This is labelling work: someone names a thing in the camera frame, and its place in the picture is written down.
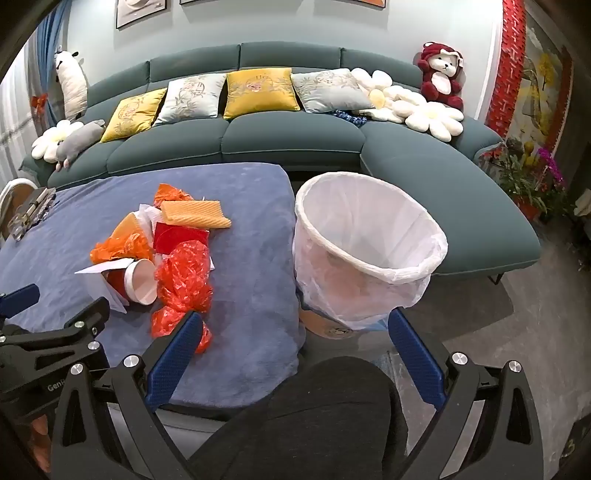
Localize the yellow embroidered cushion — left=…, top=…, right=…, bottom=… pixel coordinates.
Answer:
left=224, top=68, right=302, bottom=121
left=100, top=88, right=168, bottom=144

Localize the purple orchid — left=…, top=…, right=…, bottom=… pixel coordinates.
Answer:
left=536, top=145, right=568, bottom=190

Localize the orange waffle cloth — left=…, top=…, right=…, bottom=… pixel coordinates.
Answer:
left=159, top=199, right=232, bottom=230

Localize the grey mouse plush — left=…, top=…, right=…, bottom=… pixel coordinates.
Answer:
left=55, top=119, right=107, bottom=171

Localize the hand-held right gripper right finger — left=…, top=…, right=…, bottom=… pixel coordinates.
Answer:
left=390, top=309, right=544, bottom=480

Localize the person's left hand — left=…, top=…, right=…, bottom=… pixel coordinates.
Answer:
left=27, top=415, right=52, bottom=474

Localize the red paper cup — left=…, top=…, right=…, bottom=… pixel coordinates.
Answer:
left=102, top=258, right=160, bottom=306

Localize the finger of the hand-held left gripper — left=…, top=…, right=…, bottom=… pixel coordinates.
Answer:
left=0, top=283, right=41, bottom=324
left=0, top=298, right=112, bottom=377

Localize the orange paper piece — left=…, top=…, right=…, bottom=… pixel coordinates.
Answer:
left=113, top=215, right=149, bottom=245

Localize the blue curtain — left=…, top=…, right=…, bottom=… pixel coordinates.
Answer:
left=28, top=0, right=75, bottom=116

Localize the red box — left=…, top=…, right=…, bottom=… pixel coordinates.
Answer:
left=153, top=222, right=211, bottom=254

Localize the person's dark trouser leg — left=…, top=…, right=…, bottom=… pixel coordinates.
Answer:
left=185, top=355, right=409, bottom=480

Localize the yellow flower wall painting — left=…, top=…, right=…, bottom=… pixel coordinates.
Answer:
left=508, top=9, right=575, bottom=148

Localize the red wall hanging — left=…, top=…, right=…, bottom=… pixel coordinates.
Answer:
left=485, top=0, right=527, bottom=139

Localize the white lined waste bin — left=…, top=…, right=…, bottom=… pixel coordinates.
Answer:
left=293, top=172, right=448, bottom=330

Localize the blue beaded string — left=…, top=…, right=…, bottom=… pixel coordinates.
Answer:
left=333, top=110, right=370, bottom=127

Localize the metal hardware piece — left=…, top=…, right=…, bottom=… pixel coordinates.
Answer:
left=7, top=187, right=58, bottom=241

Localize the white paper sheet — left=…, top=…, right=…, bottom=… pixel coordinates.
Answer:
left=74, top=261, right=134, bottom=315

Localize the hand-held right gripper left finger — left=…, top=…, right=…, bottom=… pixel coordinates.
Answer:
left=50, top=311, right=204, bottom=480

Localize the grey embroidered cushion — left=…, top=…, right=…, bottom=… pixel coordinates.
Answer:
left=291, top=68, right=376, bottom=114
left=152, top=73, right=228, bottom=126

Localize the orange plastic bag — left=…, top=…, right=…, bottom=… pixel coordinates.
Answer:
left=153, top=183, right=197, bottom=208
left=90, top=233, right=155, bottom=265

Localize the red bear plush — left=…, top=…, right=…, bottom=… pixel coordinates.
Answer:
left=418, top=41, right=465, bottom=112

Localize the teal sectional sofa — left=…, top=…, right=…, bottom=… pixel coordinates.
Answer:
left=21, top=41, right=542, bottom=278

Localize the long white panda plush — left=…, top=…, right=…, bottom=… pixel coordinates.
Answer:
left=53, top=45, right=89, bottom=121

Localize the red plastic bag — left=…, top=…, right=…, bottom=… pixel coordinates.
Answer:
left=150, top=305, right=214, bottom=354
left=154, top=240, right=215, bottom=315

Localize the green potted plant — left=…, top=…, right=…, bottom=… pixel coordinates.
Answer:
left=480, top=138, right=561, bottom=222

